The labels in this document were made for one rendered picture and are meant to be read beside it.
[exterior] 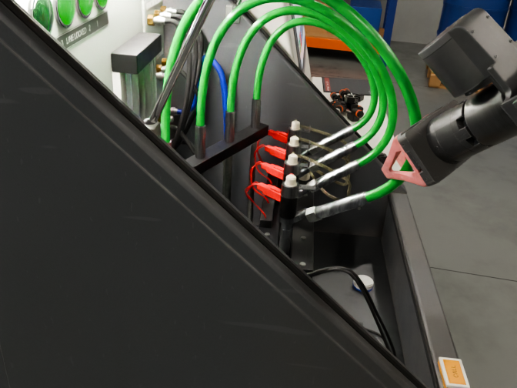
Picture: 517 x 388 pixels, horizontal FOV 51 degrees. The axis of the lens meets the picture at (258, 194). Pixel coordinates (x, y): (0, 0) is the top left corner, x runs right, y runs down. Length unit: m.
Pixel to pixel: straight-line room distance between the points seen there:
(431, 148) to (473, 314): 1.94
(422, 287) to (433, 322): 0.08
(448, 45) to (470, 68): 0.03
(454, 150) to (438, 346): 0.34
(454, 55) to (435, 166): 0.13
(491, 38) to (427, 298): 0.49
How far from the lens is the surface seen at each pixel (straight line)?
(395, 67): 0.66
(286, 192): 0.85
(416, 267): 1.00
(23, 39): 0.48
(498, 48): 0.56
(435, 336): 0.87
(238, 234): 0.50
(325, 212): 0.75
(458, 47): 0.56
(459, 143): 0.60
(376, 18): 6.17
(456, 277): 2.72
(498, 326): 2.52
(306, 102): 1.14
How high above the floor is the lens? 1.50
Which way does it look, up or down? 29 degrees down
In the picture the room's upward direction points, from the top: 4 degrees clockwise
